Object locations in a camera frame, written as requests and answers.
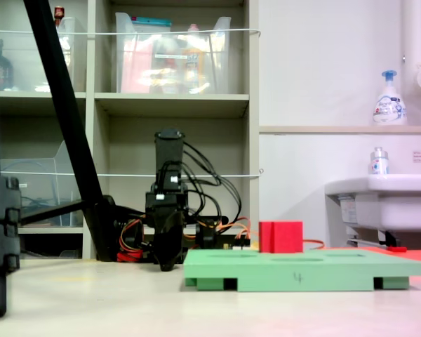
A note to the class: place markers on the red cross block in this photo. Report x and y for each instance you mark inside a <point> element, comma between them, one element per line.
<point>284,237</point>

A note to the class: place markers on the green shape hole board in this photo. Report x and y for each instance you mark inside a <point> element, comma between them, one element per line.
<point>284,270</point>

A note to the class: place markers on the circuit board with connectors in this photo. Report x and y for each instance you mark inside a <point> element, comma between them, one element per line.
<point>242,245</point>

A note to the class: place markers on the beige shelf unit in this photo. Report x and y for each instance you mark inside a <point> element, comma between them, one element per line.
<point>172,100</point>

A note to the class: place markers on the thin black tripod strut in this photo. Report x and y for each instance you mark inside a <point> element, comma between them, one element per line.
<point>56,210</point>

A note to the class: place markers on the slanted clear storage bin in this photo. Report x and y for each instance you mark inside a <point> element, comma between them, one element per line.
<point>38,182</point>

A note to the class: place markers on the large clear storage bin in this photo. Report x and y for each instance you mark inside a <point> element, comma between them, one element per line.
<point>168,70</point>

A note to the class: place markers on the thick black tripod leg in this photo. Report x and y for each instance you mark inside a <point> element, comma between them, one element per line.
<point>66,105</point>

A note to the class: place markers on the orange bottle in bin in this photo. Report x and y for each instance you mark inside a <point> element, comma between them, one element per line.
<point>194,59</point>

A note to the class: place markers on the notched black tripod leg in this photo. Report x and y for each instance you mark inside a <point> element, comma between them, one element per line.
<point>0,217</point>

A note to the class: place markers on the teal topped package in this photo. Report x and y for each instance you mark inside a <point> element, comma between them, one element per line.
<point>151,22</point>

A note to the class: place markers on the dark glass bottle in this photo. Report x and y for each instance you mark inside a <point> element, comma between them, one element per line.
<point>1,70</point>

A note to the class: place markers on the small clear sanitizer bottle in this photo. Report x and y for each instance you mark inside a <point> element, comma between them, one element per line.
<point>379,163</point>

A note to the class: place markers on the bottle with red cap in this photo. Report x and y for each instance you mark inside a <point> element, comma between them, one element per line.
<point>58,14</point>

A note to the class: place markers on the white sink basin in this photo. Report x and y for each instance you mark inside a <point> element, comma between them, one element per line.
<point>389,203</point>

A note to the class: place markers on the small red clip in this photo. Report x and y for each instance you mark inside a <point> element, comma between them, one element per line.
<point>397,249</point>

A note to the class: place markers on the white blue soap pump bottle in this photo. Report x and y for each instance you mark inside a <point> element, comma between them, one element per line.
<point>389,109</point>

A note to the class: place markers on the red base mount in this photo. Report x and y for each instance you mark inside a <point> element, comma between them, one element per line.
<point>130,255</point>

